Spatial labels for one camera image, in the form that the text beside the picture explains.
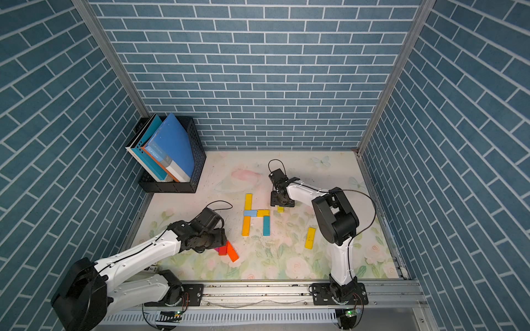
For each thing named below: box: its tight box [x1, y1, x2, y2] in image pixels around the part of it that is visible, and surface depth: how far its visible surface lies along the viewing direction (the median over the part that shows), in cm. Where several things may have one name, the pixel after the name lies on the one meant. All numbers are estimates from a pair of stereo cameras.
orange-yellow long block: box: [241, 216, 251, 237], surface depth 93 cm
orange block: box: [226, 240, 239, 263], surface depth 85 cm
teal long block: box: [262, 215, 270, 236], surface depth 93 cm
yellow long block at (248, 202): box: [244, 193, 253, 211], surface depth 101 cm
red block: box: [218, 245, 228, 256], surface depth 84 cm
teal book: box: [130, 113, 169, 181], surface depth 88 cm
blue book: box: [144, 112, 195, 183], surface depth 98 cm
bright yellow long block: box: [304, 226, 317, 250], surface depth 89 cm
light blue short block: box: [243, 209, 258, 218], surface depth 97 cm
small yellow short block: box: [256, 209, 270, 218], surface depth 96 cm
